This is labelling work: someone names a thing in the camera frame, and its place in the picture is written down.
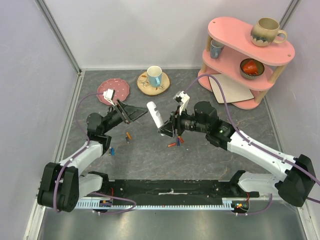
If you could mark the white square mat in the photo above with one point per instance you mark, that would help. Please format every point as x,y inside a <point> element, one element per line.
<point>232,90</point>

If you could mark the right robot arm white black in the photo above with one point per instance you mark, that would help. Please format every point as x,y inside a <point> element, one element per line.
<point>290,177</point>

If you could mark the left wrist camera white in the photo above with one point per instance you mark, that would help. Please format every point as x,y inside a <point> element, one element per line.
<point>108,96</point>

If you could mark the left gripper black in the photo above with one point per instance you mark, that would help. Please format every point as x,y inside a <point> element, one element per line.
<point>128,113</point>

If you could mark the grey blue mug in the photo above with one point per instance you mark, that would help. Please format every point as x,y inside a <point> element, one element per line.
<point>215,49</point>

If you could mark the beige ceramic mug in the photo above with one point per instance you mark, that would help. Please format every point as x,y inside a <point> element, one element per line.
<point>266,31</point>

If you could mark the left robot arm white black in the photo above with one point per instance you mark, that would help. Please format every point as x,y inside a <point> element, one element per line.
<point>62,184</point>

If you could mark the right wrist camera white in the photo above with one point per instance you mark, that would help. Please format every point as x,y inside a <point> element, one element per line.
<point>182,99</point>

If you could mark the patterned dark bowl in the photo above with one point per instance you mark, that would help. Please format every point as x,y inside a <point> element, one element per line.
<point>261,69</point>

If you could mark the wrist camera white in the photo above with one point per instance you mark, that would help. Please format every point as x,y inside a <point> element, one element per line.
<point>108,96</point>
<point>182,99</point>

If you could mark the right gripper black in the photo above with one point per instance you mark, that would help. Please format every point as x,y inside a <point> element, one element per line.
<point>175,122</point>

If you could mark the white remote control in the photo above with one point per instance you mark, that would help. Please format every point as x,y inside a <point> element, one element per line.
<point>155,114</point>

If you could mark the beige leaf saucer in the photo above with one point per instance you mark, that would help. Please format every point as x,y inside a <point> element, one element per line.
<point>144,85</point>

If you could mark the pink dotted plate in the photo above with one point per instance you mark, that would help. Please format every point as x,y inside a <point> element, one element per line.
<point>120,87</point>

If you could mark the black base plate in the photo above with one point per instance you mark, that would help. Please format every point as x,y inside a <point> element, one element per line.
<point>174,192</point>

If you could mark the orange red cup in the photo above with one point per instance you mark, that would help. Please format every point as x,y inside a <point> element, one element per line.
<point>250,68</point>

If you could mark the light blue cup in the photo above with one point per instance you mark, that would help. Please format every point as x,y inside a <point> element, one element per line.
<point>154,76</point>

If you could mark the pink three-tier shelf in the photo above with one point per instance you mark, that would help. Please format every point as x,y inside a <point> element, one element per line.
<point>235,35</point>

